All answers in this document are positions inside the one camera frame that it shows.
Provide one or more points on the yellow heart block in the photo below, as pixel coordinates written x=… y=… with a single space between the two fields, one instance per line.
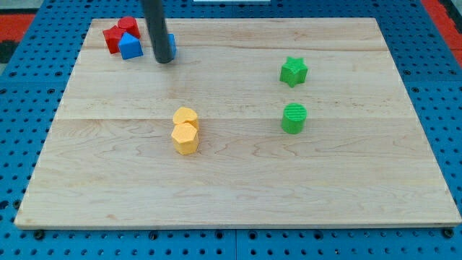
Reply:
x=186 y=115

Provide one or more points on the green star block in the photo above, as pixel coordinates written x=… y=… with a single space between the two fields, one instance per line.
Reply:
x=293 y=71

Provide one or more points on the blue pentagon block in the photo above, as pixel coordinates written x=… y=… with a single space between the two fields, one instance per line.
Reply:
x=129 y=46

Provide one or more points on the red star block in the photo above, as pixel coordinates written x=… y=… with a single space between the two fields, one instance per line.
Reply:
x=112 y=37

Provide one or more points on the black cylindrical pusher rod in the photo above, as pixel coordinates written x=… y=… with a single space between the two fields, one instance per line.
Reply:
x=157 y=28

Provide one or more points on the yellow hexagon block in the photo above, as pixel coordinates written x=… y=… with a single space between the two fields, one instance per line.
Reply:
x=185 y=138

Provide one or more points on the red cylinder block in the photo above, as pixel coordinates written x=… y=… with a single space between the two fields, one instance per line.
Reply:
x=130 y=25

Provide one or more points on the blue block behind rod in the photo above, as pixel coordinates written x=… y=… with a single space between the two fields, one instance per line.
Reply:
x=172 y=45

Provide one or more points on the green cylinder block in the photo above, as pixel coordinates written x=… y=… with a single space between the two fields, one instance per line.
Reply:
x=294 y=117

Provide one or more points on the wooden board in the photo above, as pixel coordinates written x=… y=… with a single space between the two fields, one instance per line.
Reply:
x=361 y=161

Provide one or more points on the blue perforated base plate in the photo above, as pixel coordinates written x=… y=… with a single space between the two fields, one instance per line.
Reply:
x=35 y=78

